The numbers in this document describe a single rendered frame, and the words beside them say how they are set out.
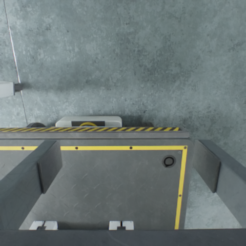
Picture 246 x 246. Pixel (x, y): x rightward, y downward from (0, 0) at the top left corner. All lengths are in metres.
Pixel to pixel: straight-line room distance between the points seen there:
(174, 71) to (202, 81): 0.13
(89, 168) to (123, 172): 0.11
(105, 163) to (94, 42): 0.51
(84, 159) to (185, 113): 0.52
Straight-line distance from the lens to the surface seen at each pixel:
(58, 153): 0.17
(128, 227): 0.67
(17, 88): 0.87
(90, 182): 0.60
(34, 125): 0.81
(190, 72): 0.85
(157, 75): 0.82
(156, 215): 0.68
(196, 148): 0.17
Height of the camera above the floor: 0.80
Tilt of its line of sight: 74 degrees down
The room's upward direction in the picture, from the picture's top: 180 degrees clockwise
